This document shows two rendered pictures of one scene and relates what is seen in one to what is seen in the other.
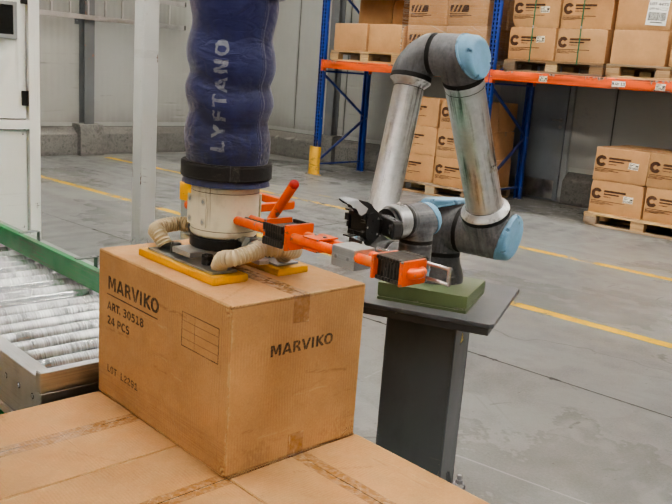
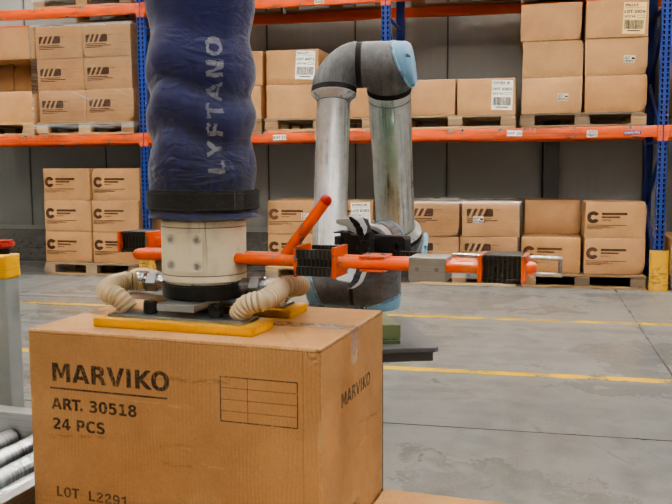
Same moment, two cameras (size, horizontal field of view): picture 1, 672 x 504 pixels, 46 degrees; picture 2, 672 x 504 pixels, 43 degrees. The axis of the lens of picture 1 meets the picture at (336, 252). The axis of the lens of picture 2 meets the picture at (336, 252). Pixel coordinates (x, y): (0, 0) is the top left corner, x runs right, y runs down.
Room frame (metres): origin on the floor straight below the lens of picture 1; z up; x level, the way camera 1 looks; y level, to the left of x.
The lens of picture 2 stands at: (0.35, 0.84, 1.26)
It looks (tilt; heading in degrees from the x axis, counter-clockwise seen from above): 6 degrees down; 332
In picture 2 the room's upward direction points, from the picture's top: straight up
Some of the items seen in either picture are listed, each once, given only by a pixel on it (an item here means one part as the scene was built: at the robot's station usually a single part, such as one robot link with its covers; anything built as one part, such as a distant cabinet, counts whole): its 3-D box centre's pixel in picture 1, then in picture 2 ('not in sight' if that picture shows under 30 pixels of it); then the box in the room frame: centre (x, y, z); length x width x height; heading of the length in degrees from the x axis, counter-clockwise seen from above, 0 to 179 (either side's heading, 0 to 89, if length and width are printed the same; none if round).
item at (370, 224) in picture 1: (370, 223); (359, 245); (2.00, -0.08, 1.07); 0.12 x 0.09 x 0.08; 134
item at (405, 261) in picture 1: (398, 268); (503, 267); (1.55, -0.13, 1.07); 0.08 x 0.07 x 0.05; 44
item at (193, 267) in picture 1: (191, 258); (182, 315); (1.91, 0.36, 0.97); 0.34 x 0.10 x 0.05; 44
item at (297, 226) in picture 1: (288, 233); (320, 260); (1.80, 0.11, 1.07); 0.10 x 0.08 x 0.06; 134
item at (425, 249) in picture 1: (410, 259); (378, 286); (2.12, -0.20, 0.96); 0.12 x 0.09 x 0.12; 54
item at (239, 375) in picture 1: (224, 339); (216, 414); (1.97, 0.27, 0.74); 0.60 x 0.40 x 0.40; 44
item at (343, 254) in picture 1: (352, 256); (430, 267); (1.65, -0.04, 1.06); 0.07 x 0.07 x 0.04; 44
